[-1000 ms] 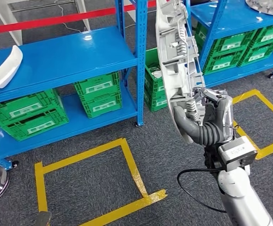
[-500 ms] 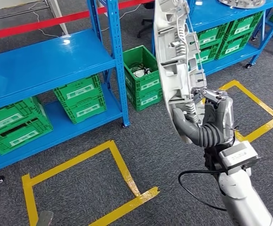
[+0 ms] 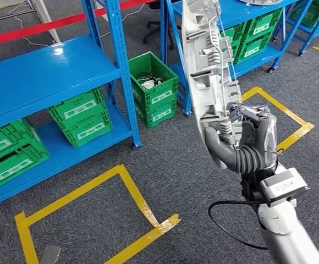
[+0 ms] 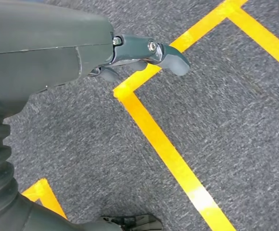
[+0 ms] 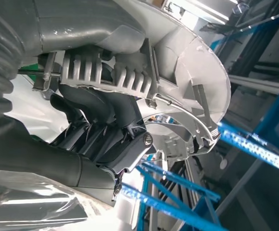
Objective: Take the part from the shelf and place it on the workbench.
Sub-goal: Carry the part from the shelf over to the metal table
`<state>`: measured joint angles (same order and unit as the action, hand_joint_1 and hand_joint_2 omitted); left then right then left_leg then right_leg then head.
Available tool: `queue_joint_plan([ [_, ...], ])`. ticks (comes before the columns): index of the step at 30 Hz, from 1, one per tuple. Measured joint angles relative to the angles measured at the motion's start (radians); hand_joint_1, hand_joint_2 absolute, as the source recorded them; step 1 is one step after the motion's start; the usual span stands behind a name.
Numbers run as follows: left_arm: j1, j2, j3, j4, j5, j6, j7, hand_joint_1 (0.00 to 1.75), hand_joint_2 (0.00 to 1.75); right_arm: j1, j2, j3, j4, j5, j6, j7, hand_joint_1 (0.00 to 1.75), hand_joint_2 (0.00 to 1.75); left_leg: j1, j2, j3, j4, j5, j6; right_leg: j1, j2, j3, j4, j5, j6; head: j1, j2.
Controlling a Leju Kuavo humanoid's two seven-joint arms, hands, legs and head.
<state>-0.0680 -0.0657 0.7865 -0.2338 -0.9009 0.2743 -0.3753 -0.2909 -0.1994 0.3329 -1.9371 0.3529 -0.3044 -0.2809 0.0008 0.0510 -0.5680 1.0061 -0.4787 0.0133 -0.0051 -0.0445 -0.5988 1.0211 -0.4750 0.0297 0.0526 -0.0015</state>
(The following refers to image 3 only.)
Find white cable with plug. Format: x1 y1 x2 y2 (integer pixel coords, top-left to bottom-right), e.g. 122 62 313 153
100 3 146 37

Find red barrier belt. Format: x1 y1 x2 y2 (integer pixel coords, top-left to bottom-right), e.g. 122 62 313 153
0 0 154 49

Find silver plastic wheel cover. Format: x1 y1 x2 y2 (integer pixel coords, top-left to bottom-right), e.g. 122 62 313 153
181 0 243 171

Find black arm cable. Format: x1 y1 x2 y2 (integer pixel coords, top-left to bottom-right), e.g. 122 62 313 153
208 199 269 251

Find black office chair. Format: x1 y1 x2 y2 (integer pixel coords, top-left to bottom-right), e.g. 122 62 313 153
143 0 183 51

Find white floor cable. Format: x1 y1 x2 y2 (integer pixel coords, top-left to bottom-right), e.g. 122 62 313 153
9 3 51 48

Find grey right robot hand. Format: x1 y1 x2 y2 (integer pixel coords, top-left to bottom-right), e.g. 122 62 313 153
204 102 278 175

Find open green plastic crate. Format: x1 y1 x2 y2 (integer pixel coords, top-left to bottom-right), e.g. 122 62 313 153
129 51 179 110

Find white desk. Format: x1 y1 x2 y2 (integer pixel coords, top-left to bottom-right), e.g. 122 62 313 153
0 0 61 45

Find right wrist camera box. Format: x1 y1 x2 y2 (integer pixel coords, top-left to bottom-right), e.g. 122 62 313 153
259 167 311 208

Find tangled black and white cables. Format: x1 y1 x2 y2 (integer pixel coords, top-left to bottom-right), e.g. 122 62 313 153
136 72 163 90

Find blue metal shelf rack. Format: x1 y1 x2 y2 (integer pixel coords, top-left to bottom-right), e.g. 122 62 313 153
159 0 314 117
284 0 319 57
0 0 143 212

